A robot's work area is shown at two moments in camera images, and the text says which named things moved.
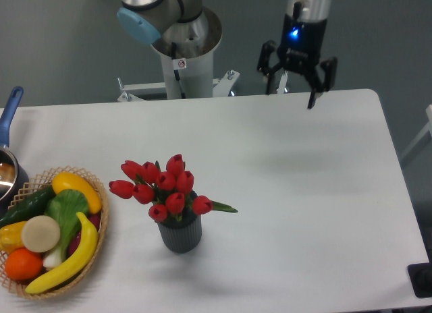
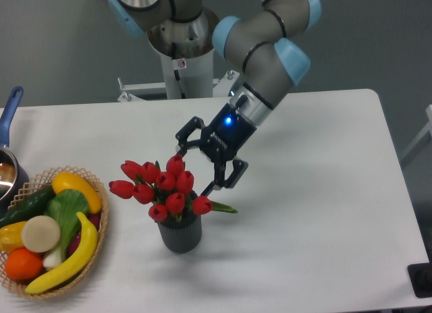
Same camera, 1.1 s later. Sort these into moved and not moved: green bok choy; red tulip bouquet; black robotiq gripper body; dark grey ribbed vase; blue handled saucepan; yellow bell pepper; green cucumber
Moved: black robotiq gripper body
Not moved: yellow bell pepper; red tulip bouquet; green cucumber; blue handled saucepan; dark grey ribbed vase; green bok choy
